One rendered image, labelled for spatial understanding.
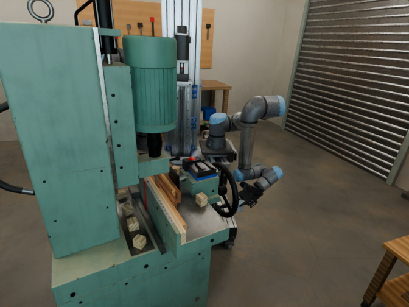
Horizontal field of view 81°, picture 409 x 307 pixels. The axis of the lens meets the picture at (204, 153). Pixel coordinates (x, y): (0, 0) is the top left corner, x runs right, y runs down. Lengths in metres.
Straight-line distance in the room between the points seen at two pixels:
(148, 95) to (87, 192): 0.37
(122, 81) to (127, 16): 3.34
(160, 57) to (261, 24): 4.19
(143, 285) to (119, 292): 0.09
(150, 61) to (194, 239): 0.59
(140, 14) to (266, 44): 2.29
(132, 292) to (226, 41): 4.12
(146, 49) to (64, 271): 0.75
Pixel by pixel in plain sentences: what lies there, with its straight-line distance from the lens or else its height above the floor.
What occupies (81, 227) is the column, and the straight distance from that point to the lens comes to 0.95.
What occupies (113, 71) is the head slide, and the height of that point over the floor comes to 1.41.
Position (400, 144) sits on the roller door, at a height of 0.51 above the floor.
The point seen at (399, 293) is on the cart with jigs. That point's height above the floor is 0.18.
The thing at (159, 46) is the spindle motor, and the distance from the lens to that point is 0.81.
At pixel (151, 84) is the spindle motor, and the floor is 1.36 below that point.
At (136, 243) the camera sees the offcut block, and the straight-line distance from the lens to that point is 0.97.
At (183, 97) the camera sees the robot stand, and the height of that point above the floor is 1.14.
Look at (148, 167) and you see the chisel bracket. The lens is 0.97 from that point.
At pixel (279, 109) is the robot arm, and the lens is 1.35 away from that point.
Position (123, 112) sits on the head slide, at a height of 1.28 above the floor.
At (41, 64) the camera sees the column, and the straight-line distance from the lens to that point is 0.75.
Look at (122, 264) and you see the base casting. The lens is 0.96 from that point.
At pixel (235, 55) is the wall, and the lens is 4.69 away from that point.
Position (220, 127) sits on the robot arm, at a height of 0.98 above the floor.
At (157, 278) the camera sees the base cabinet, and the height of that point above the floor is 0.65.
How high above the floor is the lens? 1.51
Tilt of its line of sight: 25 degrees down
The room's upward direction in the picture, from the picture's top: 3 degrees clockwise
